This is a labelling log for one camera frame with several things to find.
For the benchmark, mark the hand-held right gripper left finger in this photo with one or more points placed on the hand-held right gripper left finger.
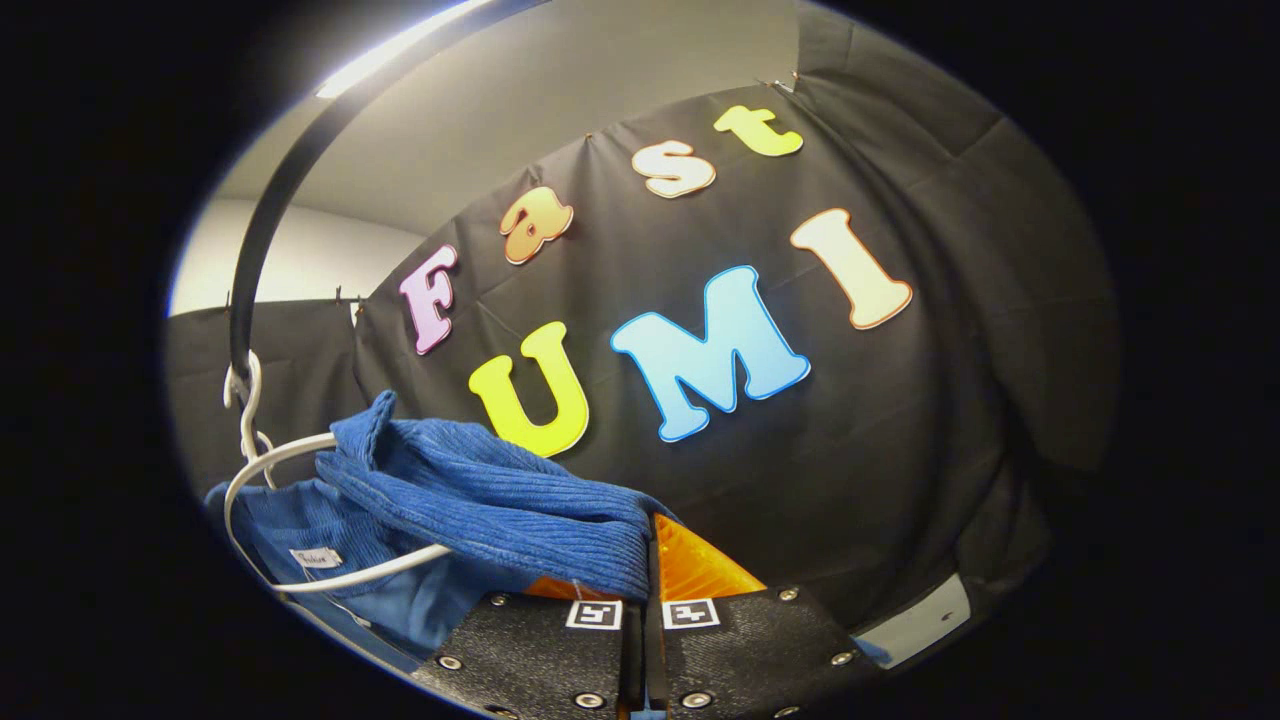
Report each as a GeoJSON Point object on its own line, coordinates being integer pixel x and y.
{"type": "Point", "coordinates": [530, 650]}

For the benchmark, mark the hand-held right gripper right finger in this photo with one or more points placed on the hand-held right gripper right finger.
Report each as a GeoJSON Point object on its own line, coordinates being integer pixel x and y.
{"type": "Point", "coordinates": [760, 650]}

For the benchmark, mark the white plastic clothes hanger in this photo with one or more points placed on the white plastic clothes hanger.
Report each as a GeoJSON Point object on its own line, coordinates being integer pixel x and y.
{"type": "Point", "coordinates": [247, 415]}

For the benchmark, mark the black metal clothes rack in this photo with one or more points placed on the black metal clothes rack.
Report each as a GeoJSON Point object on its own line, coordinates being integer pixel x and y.
{"type": "Point", "coordinates": [265, 220]}

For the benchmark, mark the white paper sheet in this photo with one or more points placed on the white paper sheet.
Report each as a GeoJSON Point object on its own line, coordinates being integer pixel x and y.
{"type": "Point", "coordinates": [920, 620]}

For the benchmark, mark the black backdrop cloth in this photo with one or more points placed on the black backdrop cloth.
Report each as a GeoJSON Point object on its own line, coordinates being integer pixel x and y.
{"type": "Point", "coordinates": [900, 420]}

